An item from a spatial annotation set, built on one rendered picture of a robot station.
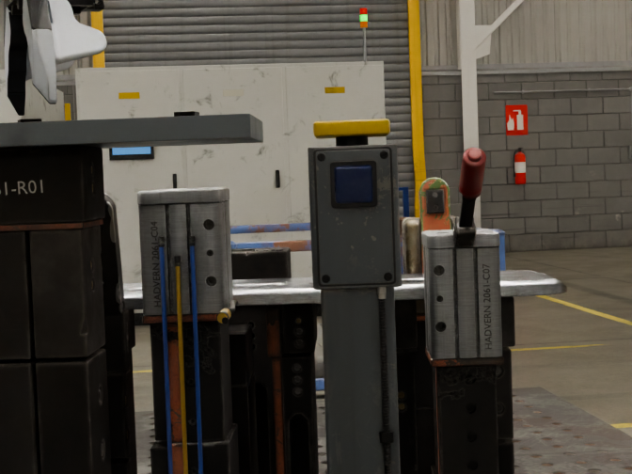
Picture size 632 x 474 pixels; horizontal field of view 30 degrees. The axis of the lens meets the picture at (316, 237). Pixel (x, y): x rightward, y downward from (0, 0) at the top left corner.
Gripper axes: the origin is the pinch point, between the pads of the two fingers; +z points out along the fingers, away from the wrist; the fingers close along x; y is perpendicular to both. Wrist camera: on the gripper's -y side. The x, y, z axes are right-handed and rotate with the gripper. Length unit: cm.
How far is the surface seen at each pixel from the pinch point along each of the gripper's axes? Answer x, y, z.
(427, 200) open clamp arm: 26, 51, 9
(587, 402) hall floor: 358, 317, 116
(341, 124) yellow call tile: -13.9, 21.8, 2.2
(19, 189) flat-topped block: -4.2, -1.5, 6.4
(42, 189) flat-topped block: -4.9, 0.1, 6.5
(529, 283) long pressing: 3, 50, 18
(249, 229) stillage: 307, 132, 24
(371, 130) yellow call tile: -14.9, 23.9, 2.7
